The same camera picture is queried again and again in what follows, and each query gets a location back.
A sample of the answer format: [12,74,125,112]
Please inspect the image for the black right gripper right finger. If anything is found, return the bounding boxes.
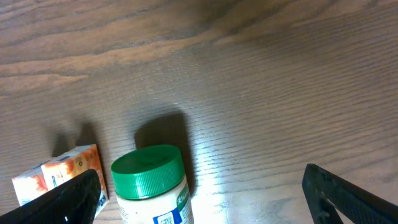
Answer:
[302,164,397,223]

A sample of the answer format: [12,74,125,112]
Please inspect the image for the orange small box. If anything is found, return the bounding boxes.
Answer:
[12,161,48,206]
[41,144,109,216]

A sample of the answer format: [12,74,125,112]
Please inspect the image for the green lid jar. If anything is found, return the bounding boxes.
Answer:
[111,145,194,224]

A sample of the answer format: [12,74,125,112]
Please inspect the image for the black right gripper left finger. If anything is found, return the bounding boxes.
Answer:
[1,169,101,224]

